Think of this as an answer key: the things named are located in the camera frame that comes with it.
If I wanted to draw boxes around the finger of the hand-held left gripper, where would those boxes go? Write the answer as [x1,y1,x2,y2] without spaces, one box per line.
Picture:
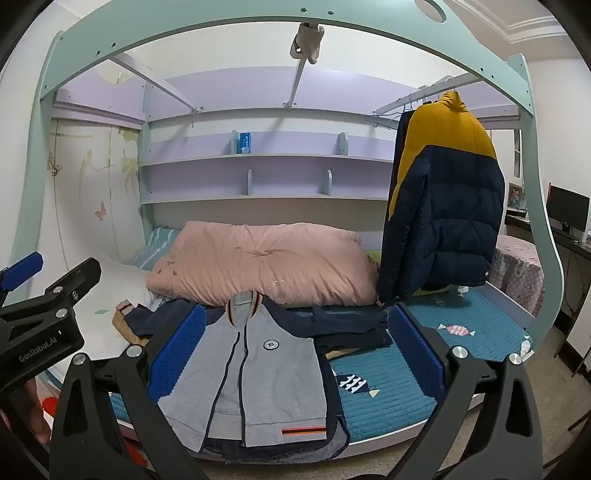
[0,257,103,325]
[0,251,45,292]

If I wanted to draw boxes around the white clothes rail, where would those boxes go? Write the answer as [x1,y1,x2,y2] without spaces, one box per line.
[367,75,468,121]

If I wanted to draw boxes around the small picture frame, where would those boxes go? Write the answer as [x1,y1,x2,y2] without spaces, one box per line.
[507,182,526,212]

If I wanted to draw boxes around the grey jacket with navy sleeves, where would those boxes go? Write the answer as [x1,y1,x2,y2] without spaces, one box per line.
[124,291,389,453]

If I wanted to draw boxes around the white pillow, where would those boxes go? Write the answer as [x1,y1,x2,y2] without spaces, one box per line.
[44,255,160,384]

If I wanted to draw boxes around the pink chequered bedding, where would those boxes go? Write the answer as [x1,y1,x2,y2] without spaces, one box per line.
[486,234,546,318]

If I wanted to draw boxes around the purple wall shelf unit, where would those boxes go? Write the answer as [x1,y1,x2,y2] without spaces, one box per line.
[139,65,403,206]

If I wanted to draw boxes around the blue striped pillow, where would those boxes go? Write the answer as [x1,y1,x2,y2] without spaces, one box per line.
[128,225,182,271]

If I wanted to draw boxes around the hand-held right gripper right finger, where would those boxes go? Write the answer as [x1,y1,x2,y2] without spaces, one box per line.
[388,302,546,480]

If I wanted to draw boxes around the teal quilted bed mat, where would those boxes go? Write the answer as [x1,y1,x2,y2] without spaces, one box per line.
[108,285,534,440]

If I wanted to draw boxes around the person's left hand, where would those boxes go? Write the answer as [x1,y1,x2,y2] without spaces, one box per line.
[21,378,52,446]

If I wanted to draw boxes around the black desk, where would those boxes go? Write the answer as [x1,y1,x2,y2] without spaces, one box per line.
[505,210,591,261]

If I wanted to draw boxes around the yellow and navy puffer jacket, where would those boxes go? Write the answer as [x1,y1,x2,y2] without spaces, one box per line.
[376,90,507,306]

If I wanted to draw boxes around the pink quilt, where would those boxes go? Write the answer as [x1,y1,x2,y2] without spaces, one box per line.
[147,220,382,308]

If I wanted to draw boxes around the grey clamp with rod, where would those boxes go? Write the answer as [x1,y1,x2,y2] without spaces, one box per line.
[283,21,326,109]

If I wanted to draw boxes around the mint green bed frame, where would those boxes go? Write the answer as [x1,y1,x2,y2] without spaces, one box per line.
[28,0,567,334]

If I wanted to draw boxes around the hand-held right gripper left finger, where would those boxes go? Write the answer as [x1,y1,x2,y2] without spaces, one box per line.
[48,302,213,480]

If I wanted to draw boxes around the black computer monitor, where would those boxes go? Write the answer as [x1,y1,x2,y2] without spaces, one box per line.
[545,183,591,234]

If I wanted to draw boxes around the navy garment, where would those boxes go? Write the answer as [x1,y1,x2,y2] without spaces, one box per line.
[305,302,395,354]

